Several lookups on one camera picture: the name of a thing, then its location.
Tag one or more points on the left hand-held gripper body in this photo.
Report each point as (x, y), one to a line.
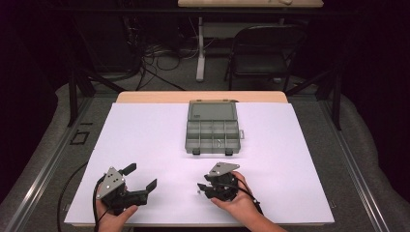
(110, 183)

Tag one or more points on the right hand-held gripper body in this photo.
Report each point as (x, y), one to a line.
(222, 188)

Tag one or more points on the grey compartment organizer box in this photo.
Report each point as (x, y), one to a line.
(212, 129)

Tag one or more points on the person's right hand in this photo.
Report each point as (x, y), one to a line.
(241, 203)

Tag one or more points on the person's left hand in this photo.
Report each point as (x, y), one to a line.
(111, 222)

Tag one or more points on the white board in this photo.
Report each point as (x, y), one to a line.
(145, 145)

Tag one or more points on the wooden table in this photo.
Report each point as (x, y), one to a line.
(145, 96)

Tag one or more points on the black metal stand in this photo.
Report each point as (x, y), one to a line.
(336, 96)
(73, 96)

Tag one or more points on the white desk leg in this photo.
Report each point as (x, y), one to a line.
(200, 58)

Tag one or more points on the black folding chair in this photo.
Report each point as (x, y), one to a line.
(257, 64)

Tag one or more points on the light wooden desk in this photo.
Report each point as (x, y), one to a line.
(225, 3)

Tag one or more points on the aluminium floor rail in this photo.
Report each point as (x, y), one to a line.
(42, 174)
(357, 180)

